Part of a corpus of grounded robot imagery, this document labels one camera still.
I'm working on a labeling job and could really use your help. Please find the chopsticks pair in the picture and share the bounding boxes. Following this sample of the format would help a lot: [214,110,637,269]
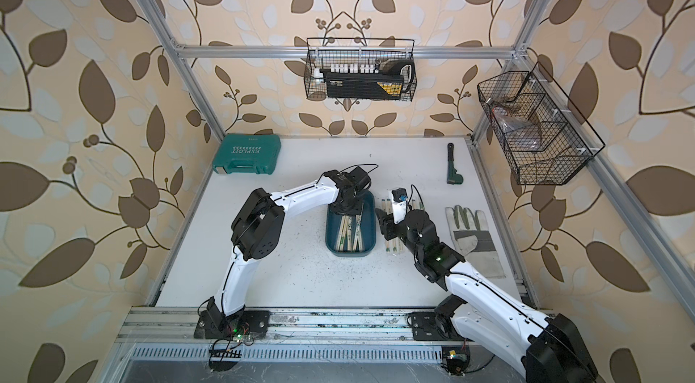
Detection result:
[396,239,405,254]
[381,198,396,256]

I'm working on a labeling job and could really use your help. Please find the teal plastic storage box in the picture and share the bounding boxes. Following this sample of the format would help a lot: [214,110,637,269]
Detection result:
[325,191,376,257]

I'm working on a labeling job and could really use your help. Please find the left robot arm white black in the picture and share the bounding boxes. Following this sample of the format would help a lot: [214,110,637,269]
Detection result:
[206,165,371,336]

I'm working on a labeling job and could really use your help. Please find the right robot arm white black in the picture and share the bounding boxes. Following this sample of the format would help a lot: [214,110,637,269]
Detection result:
[376,209,599,382]

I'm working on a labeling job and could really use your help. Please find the wrapped chopsticks in box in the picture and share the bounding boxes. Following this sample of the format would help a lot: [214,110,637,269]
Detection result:
[335,215,365,253]

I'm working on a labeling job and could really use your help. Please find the black power supply box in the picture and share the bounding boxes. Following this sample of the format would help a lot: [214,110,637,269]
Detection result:
[323,72,412,101]

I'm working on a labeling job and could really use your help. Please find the white grey work glove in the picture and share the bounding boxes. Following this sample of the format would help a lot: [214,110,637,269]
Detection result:
[445,205,506,279]

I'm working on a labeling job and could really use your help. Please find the green black hand tool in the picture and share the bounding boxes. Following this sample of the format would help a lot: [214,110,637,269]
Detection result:
[446,142,463,185]

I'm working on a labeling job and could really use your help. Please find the green plastic tool case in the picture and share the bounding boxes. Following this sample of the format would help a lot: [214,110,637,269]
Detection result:
[212,134,282,175]

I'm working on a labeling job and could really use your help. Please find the plastic bag in basket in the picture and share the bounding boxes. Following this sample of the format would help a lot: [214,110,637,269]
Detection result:
[492,105,540,143]

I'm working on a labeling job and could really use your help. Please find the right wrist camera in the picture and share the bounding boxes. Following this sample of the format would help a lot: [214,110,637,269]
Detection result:
[391,188,409,224]

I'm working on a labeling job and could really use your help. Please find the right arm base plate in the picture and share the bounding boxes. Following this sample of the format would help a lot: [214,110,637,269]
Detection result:
[407,312,464,342]

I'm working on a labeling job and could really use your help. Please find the black wire basket back wall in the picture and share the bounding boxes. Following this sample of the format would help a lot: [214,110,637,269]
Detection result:
[303,37,417,102]

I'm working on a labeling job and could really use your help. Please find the black wire basket wall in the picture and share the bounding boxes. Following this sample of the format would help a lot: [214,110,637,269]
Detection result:
[303,37,417,102]
[477,63,606,186]

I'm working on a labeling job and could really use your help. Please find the black wire basket right wall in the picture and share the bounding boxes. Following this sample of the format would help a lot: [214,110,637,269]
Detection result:
[477,63,606,186]

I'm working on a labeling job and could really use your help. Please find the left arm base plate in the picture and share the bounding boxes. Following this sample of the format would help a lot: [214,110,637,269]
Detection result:
[194,311,271,341]

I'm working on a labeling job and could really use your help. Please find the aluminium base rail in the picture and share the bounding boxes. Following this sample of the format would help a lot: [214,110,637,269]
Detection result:
[115,306,566,365]

